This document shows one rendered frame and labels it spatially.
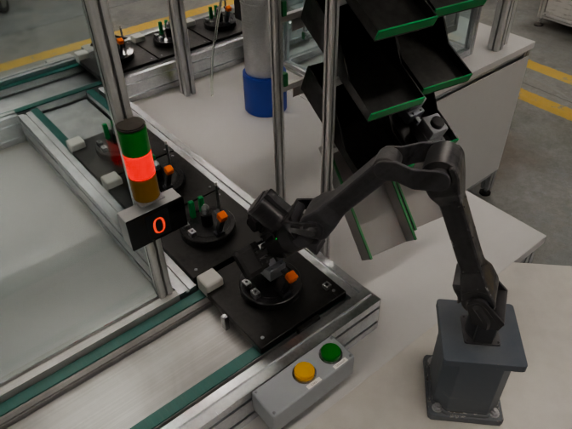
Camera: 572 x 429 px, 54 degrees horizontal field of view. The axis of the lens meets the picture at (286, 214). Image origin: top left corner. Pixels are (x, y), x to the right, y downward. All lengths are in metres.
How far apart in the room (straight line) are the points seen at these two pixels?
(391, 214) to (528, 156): 2.33
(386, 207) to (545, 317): 0.45
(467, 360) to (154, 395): 0.61
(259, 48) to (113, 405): 1.24
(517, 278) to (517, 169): 1.98
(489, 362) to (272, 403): 0.40
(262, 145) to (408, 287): 0.76
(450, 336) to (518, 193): 2.25
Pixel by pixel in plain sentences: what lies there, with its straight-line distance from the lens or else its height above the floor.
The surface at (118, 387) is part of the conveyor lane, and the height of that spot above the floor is 0.92.
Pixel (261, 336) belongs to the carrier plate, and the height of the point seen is 0.97.
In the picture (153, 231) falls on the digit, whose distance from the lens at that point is 1.11.
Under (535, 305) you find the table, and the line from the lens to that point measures 1.49.
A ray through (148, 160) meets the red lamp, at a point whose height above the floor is 1.35.
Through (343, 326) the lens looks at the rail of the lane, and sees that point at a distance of 1.22.
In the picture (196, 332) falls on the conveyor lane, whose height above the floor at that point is 0.92.
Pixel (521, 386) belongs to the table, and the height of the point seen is 0.86.
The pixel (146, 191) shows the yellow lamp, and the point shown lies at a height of 1.29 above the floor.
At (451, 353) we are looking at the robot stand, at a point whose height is 1.06.
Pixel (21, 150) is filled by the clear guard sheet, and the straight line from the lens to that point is 0.99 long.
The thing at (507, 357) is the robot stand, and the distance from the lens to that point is 1.11.
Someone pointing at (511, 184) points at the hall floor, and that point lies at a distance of 3.35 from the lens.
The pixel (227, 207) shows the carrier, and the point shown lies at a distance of 1.49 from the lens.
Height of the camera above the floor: 1.91
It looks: 40 degrees down
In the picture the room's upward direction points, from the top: 2 degrees counter-clockwise
